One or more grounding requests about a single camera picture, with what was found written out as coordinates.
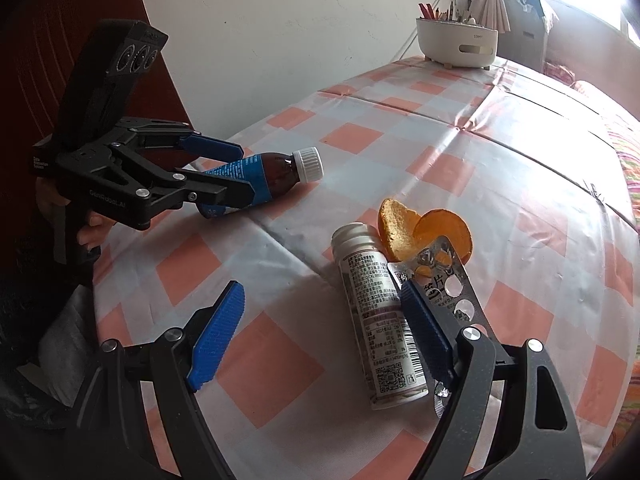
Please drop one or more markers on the orange peel piece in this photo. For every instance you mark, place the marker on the orange peel piece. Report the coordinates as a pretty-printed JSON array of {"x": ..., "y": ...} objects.
[
  {"x": 443, "y": 222},
  {"x": 395, "y": 226}
]

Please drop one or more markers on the white pill bottle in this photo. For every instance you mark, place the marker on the white pill bottle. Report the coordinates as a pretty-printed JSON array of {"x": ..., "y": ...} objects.
[{"x": 390, "y": 361}]

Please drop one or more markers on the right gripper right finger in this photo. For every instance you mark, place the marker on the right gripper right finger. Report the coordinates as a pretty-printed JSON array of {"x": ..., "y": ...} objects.
[{"x": 430, "y": 340}]

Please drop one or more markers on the grey air conditioner unit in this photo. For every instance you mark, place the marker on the grey air conditioner unit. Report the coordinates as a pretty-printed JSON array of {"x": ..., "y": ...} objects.
[{"x": 526, "y": 41}]

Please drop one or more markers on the dark red wooden door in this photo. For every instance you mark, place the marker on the dark red wooden door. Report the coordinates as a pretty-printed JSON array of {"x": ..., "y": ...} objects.
[{"x": 40, "y": 42}]

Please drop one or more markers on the white round container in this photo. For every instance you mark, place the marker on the white round container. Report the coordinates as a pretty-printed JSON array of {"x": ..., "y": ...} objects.
[{"x": 453, "y": 43}]

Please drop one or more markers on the striped colourful bed sheet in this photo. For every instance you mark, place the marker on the striped colourful bed sheet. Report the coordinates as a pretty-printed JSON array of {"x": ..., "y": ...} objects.
[{"x": 626, "y": 145}]

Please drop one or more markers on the silver pill blister pack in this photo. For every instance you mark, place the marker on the silver pill blister pack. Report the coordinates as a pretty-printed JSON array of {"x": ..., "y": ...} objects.
[{"x": 439, "y": 272}]

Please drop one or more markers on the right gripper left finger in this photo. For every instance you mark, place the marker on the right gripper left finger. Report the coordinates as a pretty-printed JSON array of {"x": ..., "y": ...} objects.
[{"x": 209, "y": 332}]

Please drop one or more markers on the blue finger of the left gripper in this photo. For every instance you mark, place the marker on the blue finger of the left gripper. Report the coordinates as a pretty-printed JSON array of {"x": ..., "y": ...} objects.
[
  {"x": 236, "y": 201},
  {"x": 203, "y": 146}
]

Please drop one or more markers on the person's left hand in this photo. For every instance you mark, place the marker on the person's left hand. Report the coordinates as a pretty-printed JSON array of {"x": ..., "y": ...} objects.
[{"x": 90, "y": 228}]

